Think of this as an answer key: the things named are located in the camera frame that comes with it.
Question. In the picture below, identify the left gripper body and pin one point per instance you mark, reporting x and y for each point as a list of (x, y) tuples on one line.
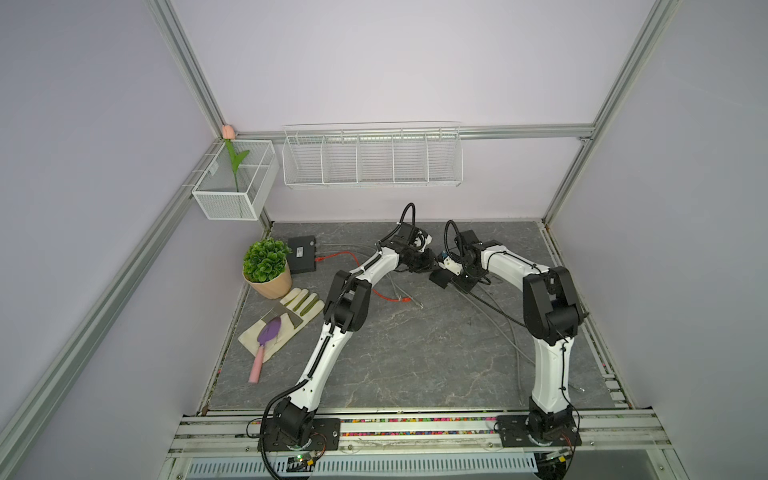
[(421, 262)]

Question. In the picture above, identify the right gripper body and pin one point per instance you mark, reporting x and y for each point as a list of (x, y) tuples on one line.
[(465, 280)]

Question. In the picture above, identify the small black network switch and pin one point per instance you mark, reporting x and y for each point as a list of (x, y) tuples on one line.
[(441, 277)]

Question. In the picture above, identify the large black network switch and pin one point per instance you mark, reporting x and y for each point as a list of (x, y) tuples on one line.
[(302, 258)]

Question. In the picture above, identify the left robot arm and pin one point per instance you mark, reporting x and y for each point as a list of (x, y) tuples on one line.
[(345, 311)]

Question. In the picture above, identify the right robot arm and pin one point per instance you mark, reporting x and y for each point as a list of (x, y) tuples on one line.
[(552, 315)]

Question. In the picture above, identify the green potted plant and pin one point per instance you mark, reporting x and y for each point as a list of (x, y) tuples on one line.
[(266, 268)]

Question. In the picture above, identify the pink purple brush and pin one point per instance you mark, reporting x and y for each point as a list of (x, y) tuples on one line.
[(268, 333)]

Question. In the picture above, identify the white mesh box basket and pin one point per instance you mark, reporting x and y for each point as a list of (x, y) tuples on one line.
[(215, 190)]

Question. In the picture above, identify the pink artificial tulip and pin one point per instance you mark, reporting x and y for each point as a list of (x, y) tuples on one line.
[(236, 157)]

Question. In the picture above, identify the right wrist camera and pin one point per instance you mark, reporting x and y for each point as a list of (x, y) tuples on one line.
[(446, 262)]

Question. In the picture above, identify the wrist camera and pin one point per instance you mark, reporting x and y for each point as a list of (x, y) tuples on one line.
[(421, 241), (446, 262)]

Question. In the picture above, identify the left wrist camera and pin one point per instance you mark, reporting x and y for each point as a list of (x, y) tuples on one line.
[(421, 241)]

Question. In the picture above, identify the long white wire basket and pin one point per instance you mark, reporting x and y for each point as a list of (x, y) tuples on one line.
[(377, 154)]

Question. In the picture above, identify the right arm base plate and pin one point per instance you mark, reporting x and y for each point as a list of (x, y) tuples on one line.
[(534, 430)]

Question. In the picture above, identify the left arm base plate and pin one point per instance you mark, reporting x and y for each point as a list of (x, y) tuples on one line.
[(321, 433)]

